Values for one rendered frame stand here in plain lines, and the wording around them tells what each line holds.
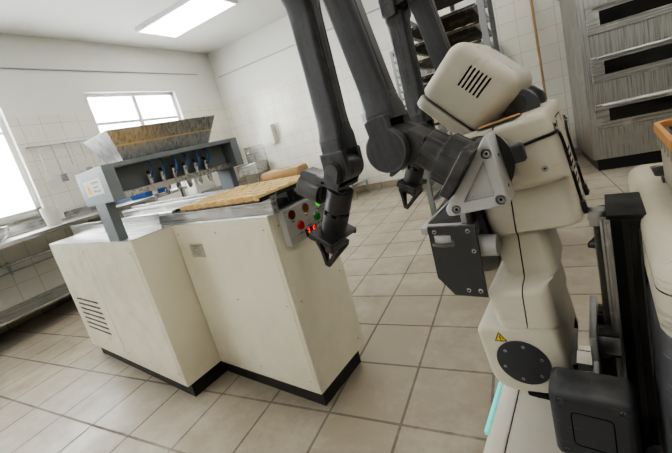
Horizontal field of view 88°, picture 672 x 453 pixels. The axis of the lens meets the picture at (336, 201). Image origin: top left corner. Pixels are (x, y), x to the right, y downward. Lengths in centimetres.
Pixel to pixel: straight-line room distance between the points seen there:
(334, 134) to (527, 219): 41
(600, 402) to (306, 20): 83
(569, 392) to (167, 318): 157
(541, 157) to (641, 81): 373
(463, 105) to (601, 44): 364
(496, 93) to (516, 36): 459
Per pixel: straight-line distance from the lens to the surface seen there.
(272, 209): 124
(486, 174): 59
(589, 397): 81
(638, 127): 441
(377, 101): 63
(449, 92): 72
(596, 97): 431
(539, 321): 83
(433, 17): 106
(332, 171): 68
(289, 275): 134
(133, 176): 189
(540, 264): 82
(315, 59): 71
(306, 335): 144
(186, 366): 197
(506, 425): 109
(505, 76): 71
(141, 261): 179
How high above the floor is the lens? 106
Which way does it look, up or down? 11 degrees down
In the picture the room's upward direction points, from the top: 15 degrees counter-clockwise
